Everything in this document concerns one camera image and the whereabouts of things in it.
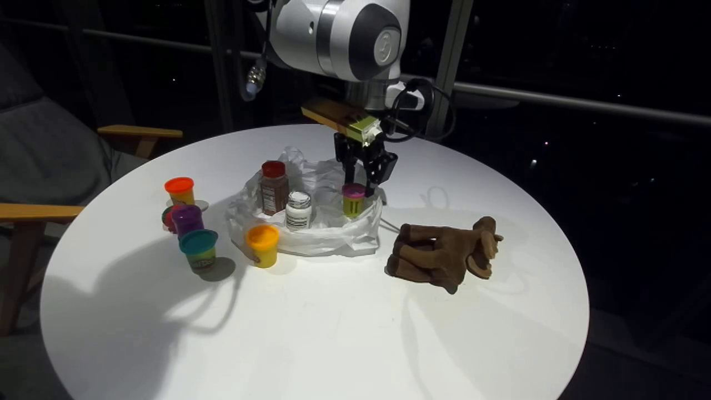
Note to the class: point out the yellow tub teal lid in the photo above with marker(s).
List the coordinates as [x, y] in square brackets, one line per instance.
[198, 246]

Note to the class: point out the grey window post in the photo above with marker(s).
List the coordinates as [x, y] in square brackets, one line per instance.
[456, 46]

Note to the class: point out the spice jar red lid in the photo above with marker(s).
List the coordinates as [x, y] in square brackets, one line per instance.
[275, 190]

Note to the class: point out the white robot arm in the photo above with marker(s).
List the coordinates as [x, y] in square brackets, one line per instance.
[325, 37]

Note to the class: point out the grey metal railing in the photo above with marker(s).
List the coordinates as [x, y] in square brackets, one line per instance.
[592, 103]

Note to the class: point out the yellow tub pink lid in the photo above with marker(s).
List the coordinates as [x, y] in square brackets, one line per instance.
[353, 200]

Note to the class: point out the grey chair wooden armrests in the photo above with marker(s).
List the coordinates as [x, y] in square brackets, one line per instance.
[46, 148]

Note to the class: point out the purple tub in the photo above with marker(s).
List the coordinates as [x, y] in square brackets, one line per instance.
[185, 219]

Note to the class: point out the white lidded supplement jar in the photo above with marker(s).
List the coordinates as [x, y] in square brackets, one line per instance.
[299, 211]

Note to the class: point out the red strawberry toy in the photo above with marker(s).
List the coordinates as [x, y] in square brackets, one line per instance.
[167, 219]

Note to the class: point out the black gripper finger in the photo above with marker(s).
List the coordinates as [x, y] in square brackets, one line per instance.
[346, 175]
[380, 175]

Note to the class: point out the dark window post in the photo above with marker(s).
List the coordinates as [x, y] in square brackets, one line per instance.
[220, 75]

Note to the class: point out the white plastic bag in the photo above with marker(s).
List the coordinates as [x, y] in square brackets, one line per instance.
[325, 236]

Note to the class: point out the yellow tub orange lid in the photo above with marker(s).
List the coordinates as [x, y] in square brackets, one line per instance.
[263, 246]

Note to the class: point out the brown plush toy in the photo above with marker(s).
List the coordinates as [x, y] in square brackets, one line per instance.
[441, 256]

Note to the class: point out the yellow tub red lid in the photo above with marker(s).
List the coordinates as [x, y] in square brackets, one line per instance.
[181, 190]

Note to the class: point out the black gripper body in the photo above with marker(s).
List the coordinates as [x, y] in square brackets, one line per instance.
[363, 151]

